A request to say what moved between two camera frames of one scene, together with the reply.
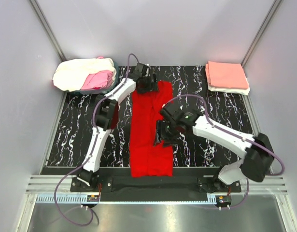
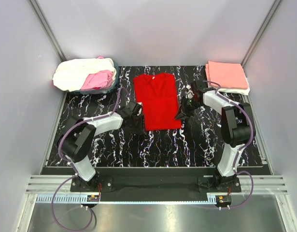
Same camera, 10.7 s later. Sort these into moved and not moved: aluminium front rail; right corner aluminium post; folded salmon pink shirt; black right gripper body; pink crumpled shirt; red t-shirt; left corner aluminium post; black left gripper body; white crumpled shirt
Moved: black left gripper body; red t-shirt; black right gripper body
Not moved: pink crumpled shirt; white crumpled shirt; right corner aluminium post; aluminium front rail; left corner aluminium post; folded salmon pink shirt
